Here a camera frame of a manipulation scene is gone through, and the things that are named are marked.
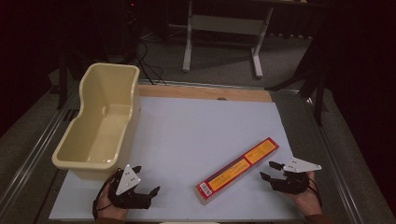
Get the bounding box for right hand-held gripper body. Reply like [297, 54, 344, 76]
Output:
[269, 157, 323, 196]

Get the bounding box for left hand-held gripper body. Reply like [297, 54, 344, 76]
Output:
[106, 163, 153, 210]

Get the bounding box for long red and yellow box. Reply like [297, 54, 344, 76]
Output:
[194, 136, 280, 206]

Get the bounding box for cream plastic bin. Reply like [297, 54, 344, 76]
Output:
[51, 62, 142, 182]

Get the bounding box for person's right hand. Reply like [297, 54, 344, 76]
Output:
[284, 171, 323, 217]

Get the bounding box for person's left hand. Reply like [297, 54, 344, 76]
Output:
[96, 182, 129, 220]

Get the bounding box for white table sheet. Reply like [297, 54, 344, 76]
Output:
[49, 95, 304, 222]

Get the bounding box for black metal stand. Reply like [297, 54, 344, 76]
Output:
[264, 31, 329, 127]
[56, 50, 82, 110]

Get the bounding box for dark equipment rack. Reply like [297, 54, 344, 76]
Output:
[121, 0, 140, 62]

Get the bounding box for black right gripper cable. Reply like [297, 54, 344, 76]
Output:
[307, 176, 323, 209]

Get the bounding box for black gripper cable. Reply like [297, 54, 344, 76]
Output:
[92, 168, 123, 220]
[307, 176, 323, 209]

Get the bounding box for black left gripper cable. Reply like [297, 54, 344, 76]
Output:
[92, 168, 123, 220]

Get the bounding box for aluminium rail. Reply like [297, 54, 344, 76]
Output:
[0, 83, 82, 216]
[303, 96, 364, 224]

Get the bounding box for black floor cables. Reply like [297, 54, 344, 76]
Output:
[133, 39, 168, 86]

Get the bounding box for white metal table frame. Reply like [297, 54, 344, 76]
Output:
[181, 0, 276, 79]

